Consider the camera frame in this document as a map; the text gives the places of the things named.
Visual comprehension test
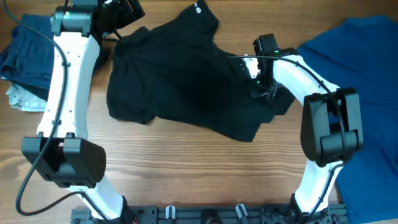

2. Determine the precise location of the black t-shirt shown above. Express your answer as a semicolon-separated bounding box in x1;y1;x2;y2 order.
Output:
106;1;294;142

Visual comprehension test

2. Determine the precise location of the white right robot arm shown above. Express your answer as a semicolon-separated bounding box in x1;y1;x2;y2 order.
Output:
243;34;363;220

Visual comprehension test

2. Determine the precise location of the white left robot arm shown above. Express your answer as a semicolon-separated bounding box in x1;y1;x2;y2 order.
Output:
21;0;144;223

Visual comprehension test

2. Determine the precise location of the folded black garment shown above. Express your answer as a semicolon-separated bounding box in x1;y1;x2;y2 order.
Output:
94;39;118;71

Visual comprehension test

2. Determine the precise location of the folded navy blue garment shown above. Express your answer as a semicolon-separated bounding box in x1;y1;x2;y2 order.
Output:
1;14;54;93

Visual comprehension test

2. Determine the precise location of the blue t-shirt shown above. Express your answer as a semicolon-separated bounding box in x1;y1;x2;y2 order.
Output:
298;16;397;223

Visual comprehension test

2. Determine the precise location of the folded light grey garment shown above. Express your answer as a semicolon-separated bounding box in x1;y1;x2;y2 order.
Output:
6;83;47;112

